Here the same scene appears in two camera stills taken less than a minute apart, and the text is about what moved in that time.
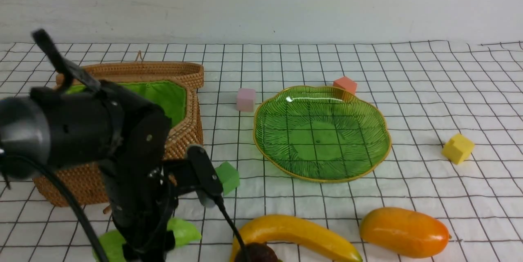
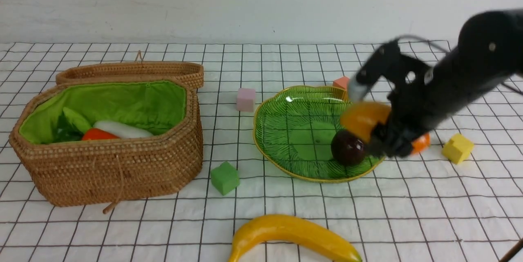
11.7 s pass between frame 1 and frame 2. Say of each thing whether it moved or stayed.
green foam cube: stayed
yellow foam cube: stayed
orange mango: moved
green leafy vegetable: moved
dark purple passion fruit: moved
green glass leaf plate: stayed
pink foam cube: stayed
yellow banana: stayed
